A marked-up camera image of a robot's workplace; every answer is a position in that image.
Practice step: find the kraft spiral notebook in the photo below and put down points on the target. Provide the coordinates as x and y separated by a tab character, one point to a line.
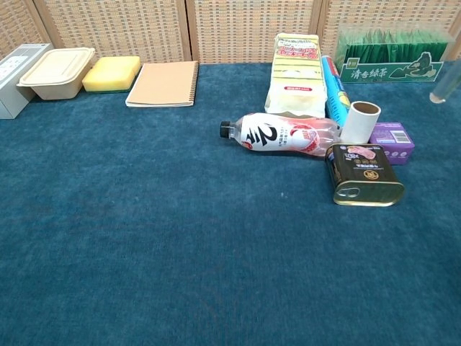
162	84

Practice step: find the blue cling film roll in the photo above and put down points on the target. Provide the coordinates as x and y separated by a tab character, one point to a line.
335	98

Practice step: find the yellow sponge multipack bag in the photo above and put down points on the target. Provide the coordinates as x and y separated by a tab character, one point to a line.
295	81

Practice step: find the blue table cloth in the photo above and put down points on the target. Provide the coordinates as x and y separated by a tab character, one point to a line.
144	216

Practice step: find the black gold luncheon meat can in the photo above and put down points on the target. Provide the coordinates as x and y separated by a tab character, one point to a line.
363	174

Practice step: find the clear test tube white cap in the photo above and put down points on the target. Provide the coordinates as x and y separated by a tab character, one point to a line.
441	93

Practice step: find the clear box green tea bags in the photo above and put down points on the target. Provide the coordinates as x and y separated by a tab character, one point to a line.
396	54

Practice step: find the yellow sponge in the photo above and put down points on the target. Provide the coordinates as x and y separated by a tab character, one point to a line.
138	67
108	74

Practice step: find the plastic drink bottle pink label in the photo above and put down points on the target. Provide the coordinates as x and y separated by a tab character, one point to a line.
273	137

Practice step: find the white lint roller refill roll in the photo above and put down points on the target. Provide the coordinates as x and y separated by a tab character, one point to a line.
360	127

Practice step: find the beige lidded food container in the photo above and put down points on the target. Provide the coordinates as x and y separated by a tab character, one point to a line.
54	72

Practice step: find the woven bamboo folding screen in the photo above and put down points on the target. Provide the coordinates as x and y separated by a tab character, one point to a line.
119	29

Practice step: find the white power strip box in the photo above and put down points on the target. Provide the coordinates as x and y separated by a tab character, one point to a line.
11	75

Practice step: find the small purple cardboard box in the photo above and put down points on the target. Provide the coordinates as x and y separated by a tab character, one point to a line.
396	138

